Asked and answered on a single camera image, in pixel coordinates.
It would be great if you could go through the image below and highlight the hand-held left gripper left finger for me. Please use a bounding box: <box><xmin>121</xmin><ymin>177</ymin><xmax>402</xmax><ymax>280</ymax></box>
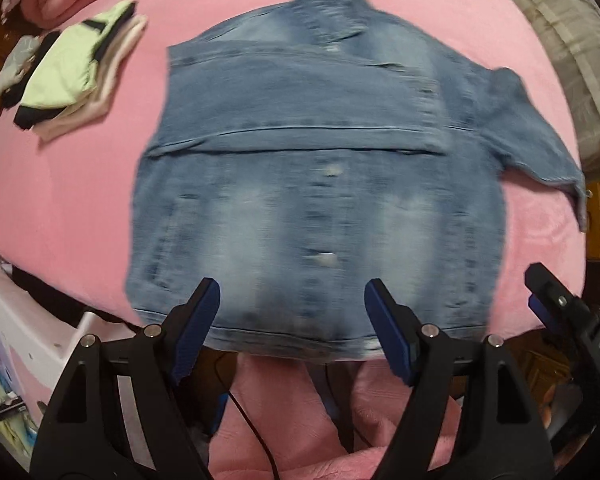
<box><xmin>29</xmin><ymin>277</ymin><xmax>222</xmax><ymax>480</ymax></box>

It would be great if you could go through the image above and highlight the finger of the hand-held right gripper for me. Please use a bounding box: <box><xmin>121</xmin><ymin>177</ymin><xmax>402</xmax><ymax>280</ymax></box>
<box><xmin>524</xmin><ymin>262</ymin><xmax>588</xmax><ymax>336</ymax></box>

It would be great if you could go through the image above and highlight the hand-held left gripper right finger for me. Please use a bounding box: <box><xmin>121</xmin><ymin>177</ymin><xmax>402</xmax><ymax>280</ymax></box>
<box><xmin>363</xmin><ymin>278</ymin><xmax>557</xmax><ymax>480</ymax></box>

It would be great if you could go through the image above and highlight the blue denim jacket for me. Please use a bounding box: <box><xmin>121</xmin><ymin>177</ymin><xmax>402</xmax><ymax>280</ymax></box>
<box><xmin>125</xmin><ymin>0</ymin><xmax>589</xmax><ymax>364</ymax></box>

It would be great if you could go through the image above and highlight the white plastic box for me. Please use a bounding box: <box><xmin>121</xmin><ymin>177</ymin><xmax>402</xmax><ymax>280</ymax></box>
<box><xmin>0</xmin><ymin>255</ymin><xmax>148</xmax><ymax>413</ymax></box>

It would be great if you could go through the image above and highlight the pink bed blanket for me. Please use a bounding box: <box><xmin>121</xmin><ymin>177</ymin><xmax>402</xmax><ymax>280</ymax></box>
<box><xmin>0</xmin><ymin>0</ymin><xmax>589</xmax><ymax>361</ymax></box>

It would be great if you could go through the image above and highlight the beige covered furniture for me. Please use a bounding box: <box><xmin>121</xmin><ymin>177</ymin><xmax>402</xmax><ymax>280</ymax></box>
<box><xmin>480</xmin><ymin>0</ymin><xmax>600</xmax><ymax>177</ymax></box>

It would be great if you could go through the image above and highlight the black folded garment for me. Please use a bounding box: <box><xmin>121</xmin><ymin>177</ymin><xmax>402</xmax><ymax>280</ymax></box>
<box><xmin>0</xmin><ymin>19</ymin><xmax>112</xmax><ymax>131</ymax></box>

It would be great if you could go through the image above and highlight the light green folded garment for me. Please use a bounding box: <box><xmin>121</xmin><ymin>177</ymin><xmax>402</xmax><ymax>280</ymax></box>
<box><xmin>19</xmin><ymin>0</ymin><xmax>136</xmax><ymax>109</ymax></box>

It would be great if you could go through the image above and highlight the white patterned garment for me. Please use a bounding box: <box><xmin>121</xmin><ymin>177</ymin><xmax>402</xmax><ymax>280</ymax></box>
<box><xmin>0</xmin><ymin>35</ymin><xmax>44</xmax><ymax>99</ymax></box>

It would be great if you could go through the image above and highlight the black cable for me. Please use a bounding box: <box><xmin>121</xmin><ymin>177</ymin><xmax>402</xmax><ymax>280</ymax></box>
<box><xmin>214</xmin><ymin>350</ymin><xmax>282</xmax><ymax>480</ymax></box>

